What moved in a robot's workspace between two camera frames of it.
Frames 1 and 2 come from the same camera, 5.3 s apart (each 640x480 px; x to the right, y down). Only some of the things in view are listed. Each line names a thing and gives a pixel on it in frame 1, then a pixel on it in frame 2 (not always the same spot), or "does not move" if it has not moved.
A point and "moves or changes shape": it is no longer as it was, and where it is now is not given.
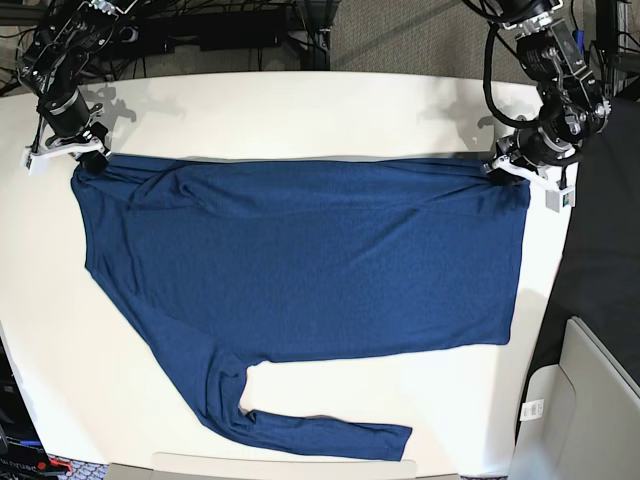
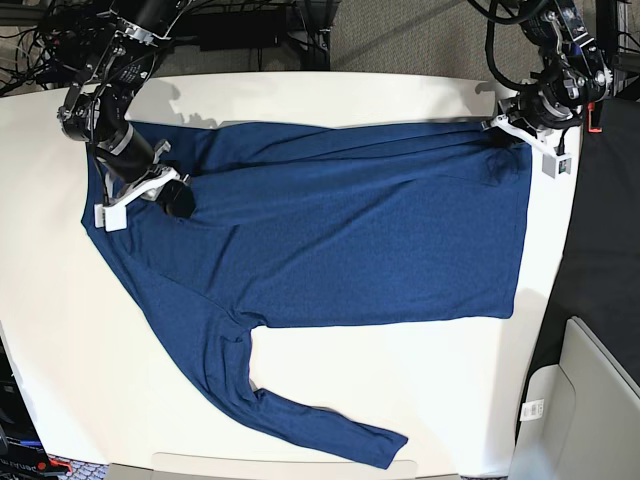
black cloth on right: x=598 y=281 does not move
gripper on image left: x=89 y=144 to x=133 y=168
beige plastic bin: x=580 y=418 does not move
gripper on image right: x=557 y=178 to x=532 y=115
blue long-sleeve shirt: x=219 y=261 moves or changes shape
